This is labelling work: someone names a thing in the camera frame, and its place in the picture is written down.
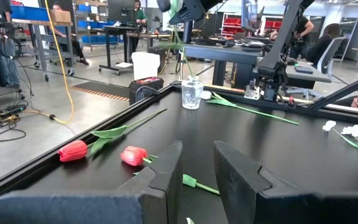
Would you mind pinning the cardboard box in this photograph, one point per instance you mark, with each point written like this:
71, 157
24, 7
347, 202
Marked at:
60, 16

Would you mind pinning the wheeled workbench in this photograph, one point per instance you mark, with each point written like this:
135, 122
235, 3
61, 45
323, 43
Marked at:
39, 40

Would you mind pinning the shelf with blue bins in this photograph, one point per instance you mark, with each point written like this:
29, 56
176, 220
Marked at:
96, 25

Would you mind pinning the orange striped floor mat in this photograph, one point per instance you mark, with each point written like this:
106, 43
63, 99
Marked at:
101, 90

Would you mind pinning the black monitor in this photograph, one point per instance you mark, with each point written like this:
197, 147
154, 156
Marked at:
250, 14
121, 9

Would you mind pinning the white blossom spray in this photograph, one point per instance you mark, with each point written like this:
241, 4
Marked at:
354, 130

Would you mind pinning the black pole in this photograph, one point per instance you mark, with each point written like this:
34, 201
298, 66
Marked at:
187, 31

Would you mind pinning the grey desk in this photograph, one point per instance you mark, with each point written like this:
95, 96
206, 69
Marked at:
222, 54

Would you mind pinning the large blue bin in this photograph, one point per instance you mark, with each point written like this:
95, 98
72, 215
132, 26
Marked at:
30, 13

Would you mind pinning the shelf with red bins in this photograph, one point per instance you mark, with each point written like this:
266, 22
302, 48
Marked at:
232, 21

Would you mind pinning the black case with red top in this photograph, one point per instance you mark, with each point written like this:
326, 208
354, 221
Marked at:
146, 88

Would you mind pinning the clear glass vase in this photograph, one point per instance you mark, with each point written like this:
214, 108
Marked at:
192, 96

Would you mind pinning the red artificial tulip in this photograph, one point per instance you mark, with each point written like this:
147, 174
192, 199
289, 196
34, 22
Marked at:
73, 151
133, 155

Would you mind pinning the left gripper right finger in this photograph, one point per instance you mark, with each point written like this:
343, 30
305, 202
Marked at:
238, 186

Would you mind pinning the grey office chair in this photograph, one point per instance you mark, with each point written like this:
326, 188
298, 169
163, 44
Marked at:
329, 56

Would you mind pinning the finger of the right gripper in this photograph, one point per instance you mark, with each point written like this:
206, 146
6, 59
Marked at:
186, 15

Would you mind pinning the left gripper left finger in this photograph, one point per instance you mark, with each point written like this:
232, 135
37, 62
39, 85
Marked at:
163, 186

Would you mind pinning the white bin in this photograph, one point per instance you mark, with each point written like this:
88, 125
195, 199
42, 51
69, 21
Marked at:
145, 65

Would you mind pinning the black standing desk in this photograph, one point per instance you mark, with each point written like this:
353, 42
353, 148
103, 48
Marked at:
113, 29

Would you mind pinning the dark phone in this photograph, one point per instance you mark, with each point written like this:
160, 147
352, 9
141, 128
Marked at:
303, 69

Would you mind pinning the black diagonal frame strut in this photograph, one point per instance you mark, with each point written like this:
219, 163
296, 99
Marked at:
346, 89

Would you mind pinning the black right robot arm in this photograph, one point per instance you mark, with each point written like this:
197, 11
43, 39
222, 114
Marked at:
275, 59

